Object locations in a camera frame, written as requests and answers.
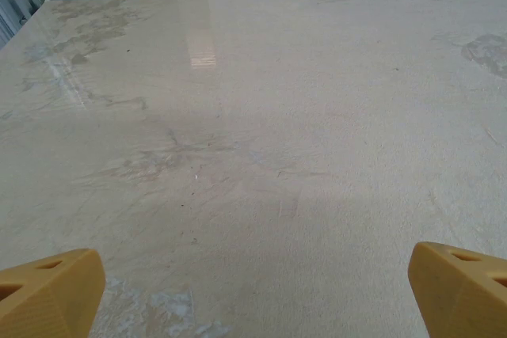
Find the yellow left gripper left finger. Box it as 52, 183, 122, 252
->
0, 248, 107, 338

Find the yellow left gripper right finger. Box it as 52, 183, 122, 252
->
409, 241, 507, 338

